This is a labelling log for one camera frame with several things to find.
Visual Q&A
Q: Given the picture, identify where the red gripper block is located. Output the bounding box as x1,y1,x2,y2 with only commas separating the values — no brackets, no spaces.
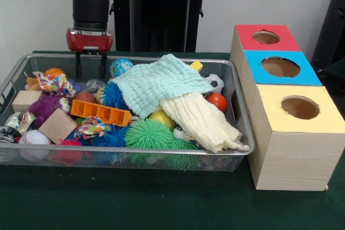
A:
66,27,114,80

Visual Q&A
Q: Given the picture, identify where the mint knitted cloth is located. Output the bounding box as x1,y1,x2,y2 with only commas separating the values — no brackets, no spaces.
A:
112,54,215,119

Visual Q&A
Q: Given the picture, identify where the wooden box with three holes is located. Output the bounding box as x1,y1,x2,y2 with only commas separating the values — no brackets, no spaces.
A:
229,24,345,192

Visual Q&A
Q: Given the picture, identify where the clear plastic toy packet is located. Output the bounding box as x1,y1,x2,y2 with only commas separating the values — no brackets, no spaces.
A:
85,79,105,93

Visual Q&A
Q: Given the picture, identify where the globe print ball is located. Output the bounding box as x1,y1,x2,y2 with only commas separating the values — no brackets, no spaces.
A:
109,58,134,78

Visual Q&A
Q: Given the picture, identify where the orange long toy block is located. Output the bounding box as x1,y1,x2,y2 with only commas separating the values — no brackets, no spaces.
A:
70,99,132,127

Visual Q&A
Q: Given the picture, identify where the purple plush monster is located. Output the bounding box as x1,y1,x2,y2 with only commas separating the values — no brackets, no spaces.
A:
29,92,72,127

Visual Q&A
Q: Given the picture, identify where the tan wooden cube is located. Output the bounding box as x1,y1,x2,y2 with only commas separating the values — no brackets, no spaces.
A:
38,108,78,144

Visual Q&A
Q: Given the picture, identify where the green spiky rubber ball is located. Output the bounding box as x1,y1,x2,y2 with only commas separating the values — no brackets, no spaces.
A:
124,118,175,150

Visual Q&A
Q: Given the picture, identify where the white baseball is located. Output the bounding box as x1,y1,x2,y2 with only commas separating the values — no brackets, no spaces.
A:
18,129,52,146

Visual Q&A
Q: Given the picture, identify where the cream knitted cloth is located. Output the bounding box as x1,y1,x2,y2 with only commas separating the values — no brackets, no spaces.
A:
160,94,250,153

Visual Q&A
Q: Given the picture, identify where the small soccer ball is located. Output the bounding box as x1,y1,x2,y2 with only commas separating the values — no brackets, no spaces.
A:
203,73,225,93

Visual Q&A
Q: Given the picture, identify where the orange-red smooth ball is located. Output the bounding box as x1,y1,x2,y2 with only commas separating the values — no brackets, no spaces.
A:
206,93,227,113

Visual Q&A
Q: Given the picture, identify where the dark green table cloth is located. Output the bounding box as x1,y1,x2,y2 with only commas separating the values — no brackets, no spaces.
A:
0,50,345,230

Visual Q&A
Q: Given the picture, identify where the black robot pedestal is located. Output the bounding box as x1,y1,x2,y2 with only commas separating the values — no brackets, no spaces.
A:
109,0,218,53

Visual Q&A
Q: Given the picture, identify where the shallow wire mesh bin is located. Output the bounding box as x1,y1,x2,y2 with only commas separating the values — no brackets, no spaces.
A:
0,53,256,173

